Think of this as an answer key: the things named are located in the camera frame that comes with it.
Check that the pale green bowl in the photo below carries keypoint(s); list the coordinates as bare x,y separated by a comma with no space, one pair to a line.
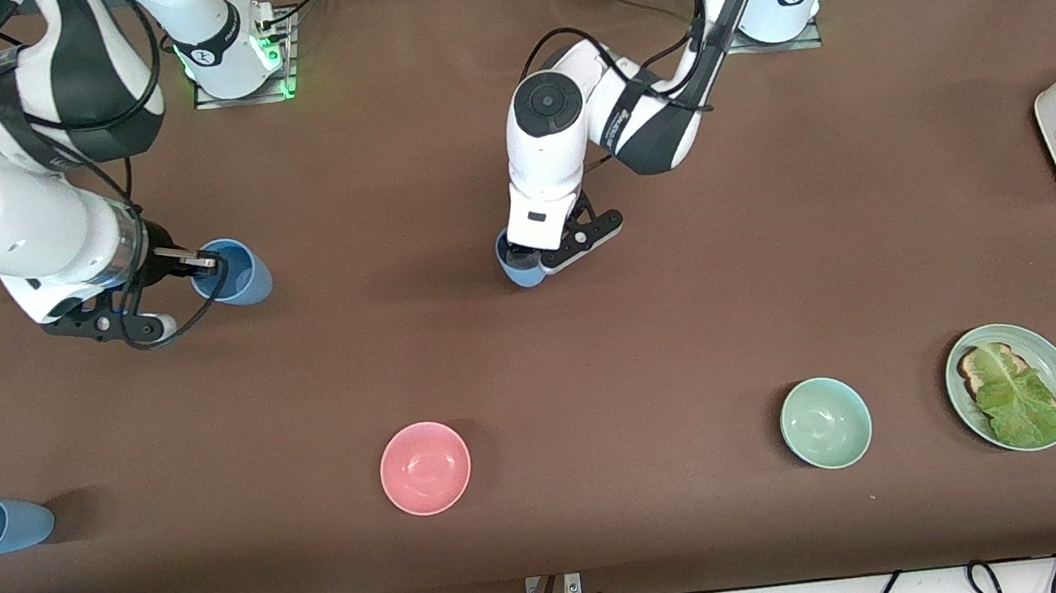
826,423

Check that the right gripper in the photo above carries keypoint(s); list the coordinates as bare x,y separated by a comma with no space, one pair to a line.
160,260

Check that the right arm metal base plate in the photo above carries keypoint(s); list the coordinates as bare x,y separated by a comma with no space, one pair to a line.
262,97

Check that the green lettuce leaf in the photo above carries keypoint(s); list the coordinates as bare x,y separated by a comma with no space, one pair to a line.
1020,407

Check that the pale green plate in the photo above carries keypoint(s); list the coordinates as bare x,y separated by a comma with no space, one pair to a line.
1052,363

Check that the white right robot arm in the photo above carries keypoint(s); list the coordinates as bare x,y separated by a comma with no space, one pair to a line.
25,222

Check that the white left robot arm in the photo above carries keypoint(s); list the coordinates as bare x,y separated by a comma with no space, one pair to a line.
560,146

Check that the pink bowl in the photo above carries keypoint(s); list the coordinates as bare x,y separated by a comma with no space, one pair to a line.
425,468

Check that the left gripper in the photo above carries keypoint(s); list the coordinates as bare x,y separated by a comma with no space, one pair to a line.
520,251

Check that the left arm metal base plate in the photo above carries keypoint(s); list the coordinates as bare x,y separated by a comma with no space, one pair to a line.
760,48

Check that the blue plastic cup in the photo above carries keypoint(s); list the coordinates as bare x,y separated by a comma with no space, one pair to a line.
22,525
251,286
522,278

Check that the small silver bracket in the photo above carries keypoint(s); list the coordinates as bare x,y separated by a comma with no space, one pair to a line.
574,588

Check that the toast slice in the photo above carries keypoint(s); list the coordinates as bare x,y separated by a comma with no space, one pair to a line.
972,373

